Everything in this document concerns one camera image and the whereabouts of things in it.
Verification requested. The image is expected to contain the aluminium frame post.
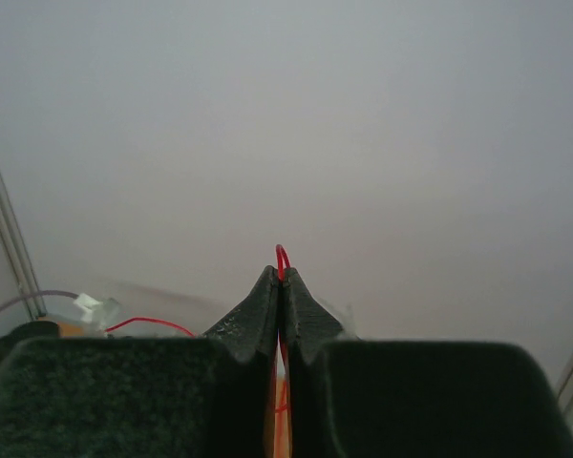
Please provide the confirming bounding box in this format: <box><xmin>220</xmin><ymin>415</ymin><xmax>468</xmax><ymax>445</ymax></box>
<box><xmin>0</xmin><ymin>171</ymin><xmax>38</xmax><ymax>294</ymax></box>

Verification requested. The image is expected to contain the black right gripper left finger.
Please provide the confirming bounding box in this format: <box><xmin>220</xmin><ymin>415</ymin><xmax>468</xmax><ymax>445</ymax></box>
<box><xmin>0</xmin><ymin>267</ymin><xmax>280</xmax><ymax>457</ymax></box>

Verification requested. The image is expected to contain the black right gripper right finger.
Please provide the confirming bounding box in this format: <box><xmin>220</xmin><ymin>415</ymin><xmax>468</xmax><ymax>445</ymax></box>
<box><xmin>281</xmin><ymin>268</ymin><xmax>573</xmax><ymax>457</ymax></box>

